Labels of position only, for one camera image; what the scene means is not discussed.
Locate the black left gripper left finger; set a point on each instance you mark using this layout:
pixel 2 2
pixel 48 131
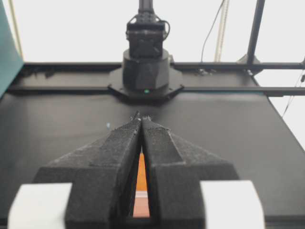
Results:
pixel 84 189

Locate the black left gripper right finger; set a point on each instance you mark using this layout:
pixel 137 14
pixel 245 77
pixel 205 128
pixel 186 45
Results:
pixel 191 188

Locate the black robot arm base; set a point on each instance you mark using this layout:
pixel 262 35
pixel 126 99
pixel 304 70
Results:
pixel 146 72

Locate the orange towel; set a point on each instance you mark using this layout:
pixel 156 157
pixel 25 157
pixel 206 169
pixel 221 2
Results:
pixel 141 205

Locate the teal panel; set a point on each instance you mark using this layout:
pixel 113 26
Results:
pixel 10 60

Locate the black metal frame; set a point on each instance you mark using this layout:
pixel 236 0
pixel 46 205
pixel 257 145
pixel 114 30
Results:
pixel 202 77

